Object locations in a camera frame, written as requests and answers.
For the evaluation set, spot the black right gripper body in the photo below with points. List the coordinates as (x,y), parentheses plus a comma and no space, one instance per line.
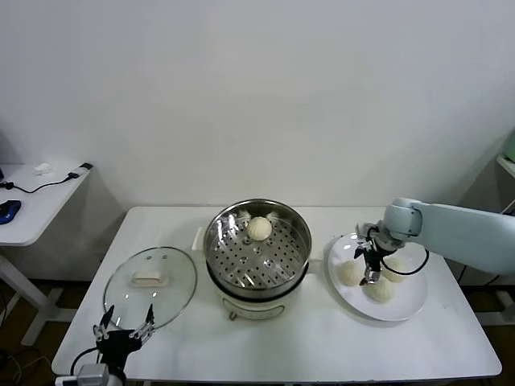
(373,257)

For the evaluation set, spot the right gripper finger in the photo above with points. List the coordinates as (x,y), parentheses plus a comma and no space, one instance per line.
(372,277)
(358,254)

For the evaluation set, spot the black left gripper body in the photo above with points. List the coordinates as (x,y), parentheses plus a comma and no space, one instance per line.
(118,343)

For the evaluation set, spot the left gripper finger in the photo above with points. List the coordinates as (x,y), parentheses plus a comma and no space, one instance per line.
(102,327)
(145,325)

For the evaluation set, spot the white steamed baozi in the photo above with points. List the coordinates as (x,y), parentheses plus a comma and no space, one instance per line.
(258,228)
(347,274)
(397,265)
(380,291)

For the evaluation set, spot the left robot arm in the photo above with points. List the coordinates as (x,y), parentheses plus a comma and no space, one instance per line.
(117,379)

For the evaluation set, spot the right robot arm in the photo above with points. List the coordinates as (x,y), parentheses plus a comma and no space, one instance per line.
(462,229)

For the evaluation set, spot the stainless steel steamer basket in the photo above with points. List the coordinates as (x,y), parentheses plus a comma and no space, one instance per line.
(257,265)

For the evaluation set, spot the white round plate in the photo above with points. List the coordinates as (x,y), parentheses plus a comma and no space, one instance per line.
(402,303)

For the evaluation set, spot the white electric cooker pot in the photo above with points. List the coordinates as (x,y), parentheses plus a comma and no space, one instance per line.
(257,309)

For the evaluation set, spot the white side desk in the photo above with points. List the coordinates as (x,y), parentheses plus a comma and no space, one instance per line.
(48,209)

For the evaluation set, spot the blue computer mouse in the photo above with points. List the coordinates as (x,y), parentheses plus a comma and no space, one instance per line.
(10,211)

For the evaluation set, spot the grey black adapter dongle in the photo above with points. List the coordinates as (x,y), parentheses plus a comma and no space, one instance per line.
(85,166)

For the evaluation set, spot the crumpled white tissue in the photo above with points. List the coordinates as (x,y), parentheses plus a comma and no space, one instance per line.
(44,169)

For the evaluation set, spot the pale green container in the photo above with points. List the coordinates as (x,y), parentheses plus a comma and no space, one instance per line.
(509,144)

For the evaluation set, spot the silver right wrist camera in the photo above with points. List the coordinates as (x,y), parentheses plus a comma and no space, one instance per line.
(364,242)

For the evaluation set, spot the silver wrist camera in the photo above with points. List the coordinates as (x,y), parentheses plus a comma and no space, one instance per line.
(364,242)
(94,376)

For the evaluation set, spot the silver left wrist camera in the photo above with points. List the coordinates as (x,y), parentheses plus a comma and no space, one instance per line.
(94,376)

